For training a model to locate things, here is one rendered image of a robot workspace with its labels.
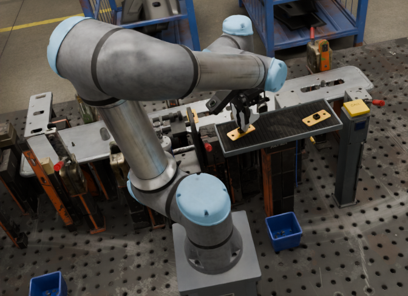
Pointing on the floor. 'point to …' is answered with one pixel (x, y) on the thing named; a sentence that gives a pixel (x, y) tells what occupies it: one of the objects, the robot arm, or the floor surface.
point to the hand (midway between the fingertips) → (240, 127)
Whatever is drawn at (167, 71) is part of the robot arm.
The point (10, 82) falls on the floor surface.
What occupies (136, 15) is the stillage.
